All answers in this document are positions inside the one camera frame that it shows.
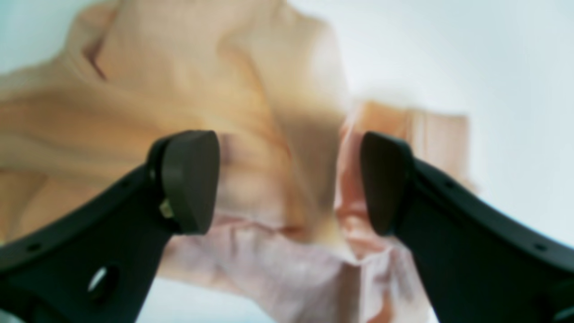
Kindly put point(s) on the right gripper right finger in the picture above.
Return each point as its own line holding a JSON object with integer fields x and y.
{"x": 476, "y": 264}

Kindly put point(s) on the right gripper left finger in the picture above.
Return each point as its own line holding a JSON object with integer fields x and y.
{"x": 97, "y": 264}

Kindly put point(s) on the peach pink T-shirt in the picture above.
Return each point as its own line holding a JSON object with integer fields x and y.
{"x": 291, "y": 230}

